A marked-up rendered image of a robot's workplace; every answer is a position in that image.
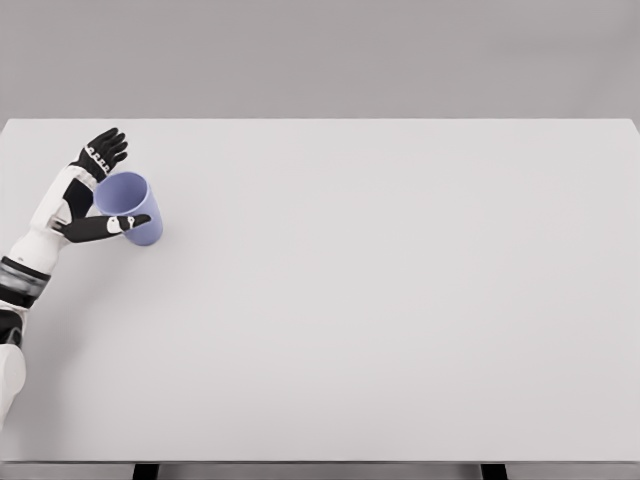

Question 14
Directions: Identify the lavender plastic cup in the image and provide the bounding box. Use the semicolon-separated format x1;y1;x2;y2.
93;171;164;248

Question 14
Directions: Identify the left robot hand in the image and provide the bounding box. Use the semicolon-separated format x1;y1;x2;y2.
28;127;152;245

